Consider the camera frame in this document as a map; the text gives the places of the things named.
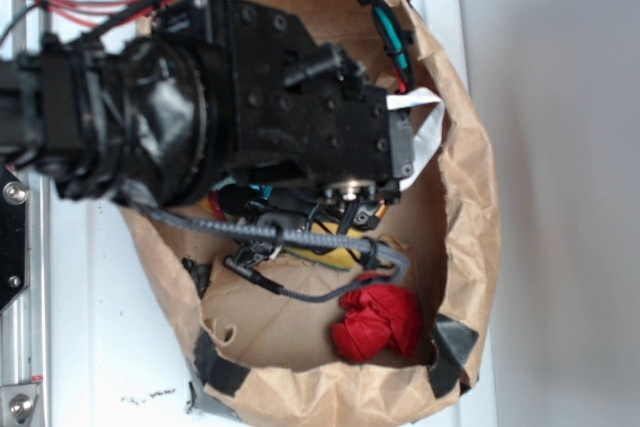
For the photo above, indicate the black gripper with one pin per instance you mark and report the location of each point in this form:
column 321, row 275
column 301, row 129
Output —
column 283, row 110

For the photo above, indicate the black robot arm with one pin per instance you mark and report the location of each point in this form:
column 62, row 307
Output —
column 127, row 127

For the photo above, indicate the yellow sponge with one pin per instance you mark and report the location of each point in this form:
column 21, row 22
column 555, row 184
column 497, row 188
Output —
column 340, row 259

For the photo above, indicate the brown paper bag bin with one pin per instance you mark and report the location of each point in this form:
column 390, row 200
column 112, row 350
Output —
column 267, row 360

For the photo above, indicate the crumpled red paper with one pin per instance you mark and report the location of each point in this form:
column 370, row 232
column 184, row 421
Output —
column 378, row 317

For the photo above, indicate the multicolour twisted rope toy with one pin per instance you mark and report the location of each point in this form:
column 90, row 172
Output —
column 210, row 204

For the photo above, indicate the black metal bracket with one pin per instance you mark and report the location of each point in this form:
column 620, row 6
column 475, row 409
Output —
column 14, row 236

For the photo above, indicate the aluminium frame rail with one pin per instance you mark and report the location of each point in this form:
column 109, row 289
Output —
column 25, row 396

